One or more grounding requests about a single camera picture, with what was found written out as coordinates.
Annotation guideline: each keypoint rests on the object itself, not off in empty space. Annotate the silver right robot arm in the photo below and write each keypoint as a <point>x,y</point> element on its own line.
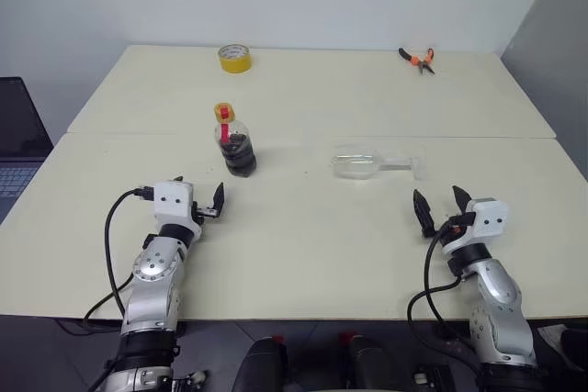
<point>498,286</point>

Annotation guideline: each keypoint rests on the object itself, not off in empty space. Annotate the dark rounded shape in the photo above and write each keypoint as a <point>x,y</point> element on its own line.
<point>365,362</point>
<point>264,364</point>

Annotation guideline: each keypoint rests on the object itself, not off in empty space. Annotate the orange and black pliers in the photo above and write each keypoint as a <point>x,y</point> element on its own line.
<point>420,60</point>

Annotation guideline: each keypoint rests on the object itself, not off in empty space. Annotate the dark soda bottle yellow cap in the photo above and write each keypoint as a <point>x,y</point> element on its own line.
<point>239,155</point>

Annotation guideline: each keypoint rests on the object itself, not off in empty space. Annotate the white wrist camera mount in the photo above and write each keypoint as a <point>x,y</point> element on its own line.
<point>172,201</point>
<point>489,222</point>

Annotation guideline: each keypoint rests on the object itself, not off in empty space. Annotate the dark laptop computer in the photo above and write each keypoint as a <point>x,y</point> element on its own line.
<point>18,135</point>

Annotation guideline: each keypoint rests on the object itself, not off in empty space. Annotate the clear plastic cup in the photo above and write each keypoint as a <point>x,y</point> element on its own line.
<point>353,164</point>

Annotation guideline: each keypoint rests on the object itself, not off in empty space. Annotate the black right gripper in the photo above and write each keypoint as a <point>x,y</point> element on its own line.
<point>455,224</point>

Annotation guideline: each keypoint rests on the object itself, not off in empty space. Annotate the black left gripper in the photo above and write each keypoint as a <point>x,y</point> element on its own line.
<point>202,215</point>

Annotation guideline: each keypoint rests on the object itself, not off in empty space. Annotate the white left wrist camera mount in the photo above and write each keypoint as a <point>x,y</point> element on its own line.
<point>172,201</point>

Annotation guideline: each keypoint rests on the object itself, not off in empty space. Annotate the yellow tape roll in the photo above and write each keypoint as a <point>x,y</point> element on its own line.
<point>234,61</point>

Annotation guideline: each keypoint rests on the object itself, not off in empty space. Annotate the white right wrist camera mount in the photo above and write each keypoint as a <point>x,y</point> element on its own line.
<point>489,222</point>

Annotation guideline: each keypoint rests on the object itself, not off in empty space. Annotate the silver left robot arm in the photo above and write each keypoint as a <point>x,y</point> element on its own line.
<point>151,268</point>

